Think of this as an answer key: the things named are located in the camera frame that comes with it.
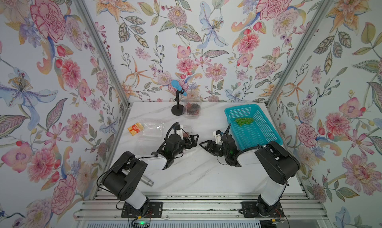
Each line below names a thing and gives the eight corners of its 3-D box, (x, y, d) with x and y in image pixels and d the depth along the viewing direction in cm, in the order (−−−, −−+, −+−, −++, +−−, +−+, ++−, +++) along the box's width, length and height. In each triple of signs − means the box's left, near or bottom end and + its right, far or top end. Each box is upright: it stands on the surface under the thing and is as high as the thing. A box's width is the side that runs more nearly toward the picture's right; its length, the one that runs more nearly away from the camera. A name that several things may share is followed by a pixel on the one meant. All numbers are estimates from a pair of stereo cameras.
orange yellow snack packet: (132, 136, 104) (131, 133, 102) (128, 130, 107) (127, 128, 104) (144, 128, 108) (143, 126, 105) (140, 123, 111) (138, 121, 108)
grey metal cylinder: (141, 181, 85) (139, 179, 83) (144, 176, 87) (142, 174, 84) (151, 187, 83) (150, 186, 81) (154, 182, 84) (153, 181, 82)
